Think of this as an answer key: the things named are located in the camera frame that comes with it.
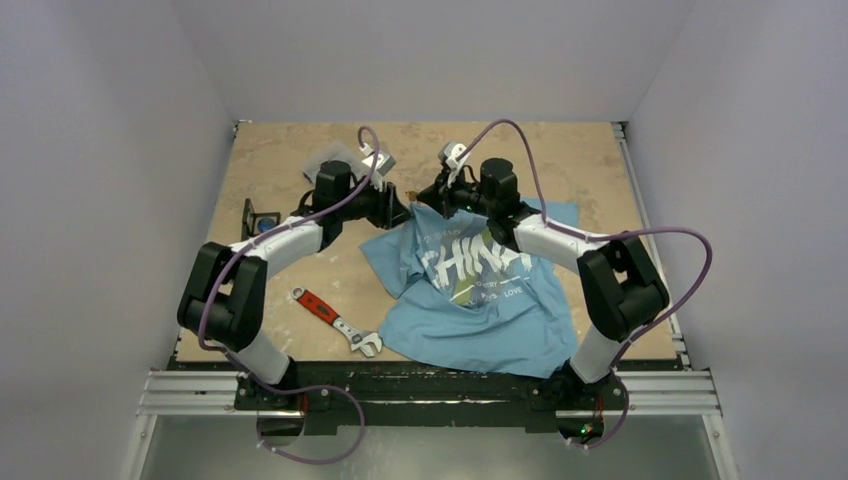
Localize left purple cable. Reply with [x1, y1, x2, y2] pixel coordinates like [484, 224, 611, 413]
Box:
[197, 125, 382, 465]

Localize clear plastic parts box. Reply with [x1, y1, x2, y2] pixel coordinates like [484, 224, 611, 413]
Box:
[302, 141, 365, 185]

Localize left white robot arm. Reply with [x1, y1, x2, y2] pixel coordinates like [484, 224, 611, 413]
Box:
[177, 160, 411, 409]

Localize purple cable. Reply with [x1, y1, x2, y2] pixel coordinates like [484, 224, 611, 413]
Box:
[457, 119, 715, 450]
[197, 125, 382, 465]

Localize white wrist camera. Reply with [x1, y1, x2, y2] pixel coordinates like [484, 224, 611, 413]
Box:
[359, 144, 396, 192]
[438, 141, 467, 187]

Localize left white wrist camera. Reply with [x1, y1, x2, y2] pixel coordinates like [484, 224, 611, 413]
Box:
[359, 144, 396, 192]

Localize black frame stand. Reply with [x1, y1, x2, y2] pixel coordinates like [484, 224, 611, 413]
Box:
[241, 198, 282, 241]

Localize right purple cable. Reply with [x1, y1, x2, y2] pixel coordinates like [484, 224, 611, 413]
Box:
[457, 119, 715, 450]

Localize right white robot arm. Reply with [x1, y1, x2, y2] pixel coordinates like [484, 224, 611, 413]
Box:
[416, 158, 670, 407]

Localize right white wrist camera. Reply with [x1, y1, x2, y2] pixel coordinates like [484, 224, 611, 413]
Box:
[438, 141, 467, 187]

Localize light blue printed t-shirt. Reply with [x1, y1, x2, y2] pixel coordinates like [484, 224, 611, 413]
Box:
[360, 204, 579, 378]

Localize red handled adjustable wrench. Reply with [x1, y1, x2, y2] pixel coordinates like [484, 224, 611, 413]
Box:
[291, 287, 383, 358]

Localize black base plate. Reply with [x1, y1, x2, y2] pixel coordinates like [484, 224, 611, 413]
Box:
[166, 360, 679, 442]

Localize aluminium rail frame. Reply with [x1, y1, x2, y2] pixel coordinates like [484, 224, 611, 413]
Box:
[127, 122, 736, 479]

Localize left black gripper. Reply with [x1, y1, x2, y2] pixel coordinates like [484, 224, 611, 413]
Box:
[337, 173, 413, 230]

